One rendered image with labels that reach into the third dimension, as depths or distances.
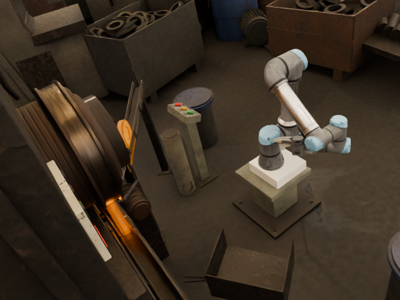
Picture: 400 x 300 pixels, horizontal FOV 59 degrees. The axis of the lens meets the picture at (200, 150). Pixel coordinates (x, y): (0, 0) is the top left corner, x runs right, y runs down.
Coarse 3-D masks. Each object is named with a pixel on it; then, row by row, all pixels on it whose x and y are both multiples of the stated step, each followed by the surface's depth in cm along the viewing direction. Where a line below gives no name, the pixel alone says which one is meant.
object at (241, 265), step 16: (224, 240) 136; (224, 256) 136; (240, 256) 135; (256, 256) 134; (272, 256) 134; (208, 272) 122; (224, 272) 131; (240, 272) 130; (256, 272) 129; (272, 272) 129; (288, 272) 117; (224, 288) 120; (240, 288) 116; (256, 288) 113; (272, 288) 124; (288, 288) 120
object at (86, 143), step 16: (48, 96) 107; (64, 96) 106; (64, 112) 103; (80, 112) 103; (64, 128) 101; (80, 128) 103; (80, 144) 102; (96, 144) 103; (96, 160) 104; (96, 176) 106; (112, 176) 109; (112, 192) 114
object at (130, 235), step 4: (108, 216) 159; (112, 220) 156; (128, 224) 152; (116, 228) 152; (120, 232) 150; (132, 232) 148; (124, 236) 147; (128, 236) 147; (132, 236) 146; (124, 240) 146
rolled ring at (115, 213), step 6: (108, 204) 138; (114, 204) 138; (108, 210) 150; (114, 210) 137; (114, 216) 136; (120, 216) 137; (120, 222) 137; (126, 222) 139; (120, 228) 138; (126, 228) 140; (126, 234) 144
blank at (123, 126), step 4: (120, 120) 195; (124, 120) 196; (120, 124) 191; (124, 124) 195; (128, 124) 201; (120, 128) 190; (124, 128) 194; (128, 128) 200; (120, 132) 190; (124, 132) 193; (128, 132) 201; (124, 136) 192; (128, 136) 200; (124, 140) 191; (128, 140) 196; (128, 144) 195
